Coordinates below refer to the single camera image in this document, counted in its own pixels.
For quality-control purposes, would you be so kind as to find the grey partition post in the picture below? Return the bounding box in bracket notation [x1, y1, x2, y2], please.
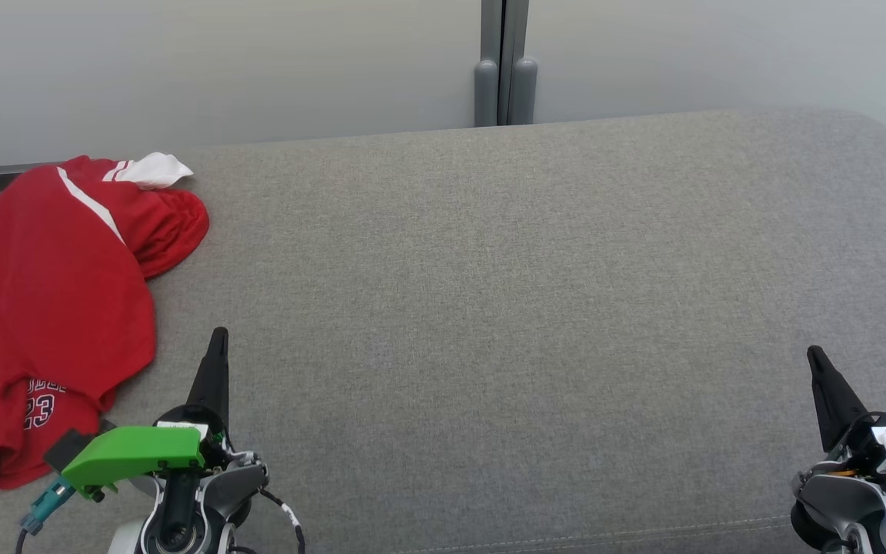
[474, 0, 538, 127]

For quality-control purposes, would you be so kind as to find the grey fabric sofa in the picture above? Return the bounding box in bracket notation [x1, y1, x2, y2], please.
[0, 108, 886, 554]

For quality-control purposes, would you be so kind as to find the black cable with white bands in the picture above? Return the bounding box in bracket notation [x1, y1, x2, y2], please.
[257, 487, 307, 554]

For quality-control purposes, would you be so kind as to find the red white jersey shirt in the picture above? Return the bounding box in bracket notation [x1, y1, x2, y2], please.
[0, 152, 195, 491]

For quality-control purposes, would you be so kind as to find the teal left camera connector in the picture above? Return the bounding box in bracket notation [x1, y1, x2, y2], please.
[20, 476, 76, 536]

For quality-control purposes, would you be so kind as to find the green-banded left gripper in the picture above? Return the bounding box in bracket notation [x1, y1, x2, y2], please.
[62, 327, 232, 501]

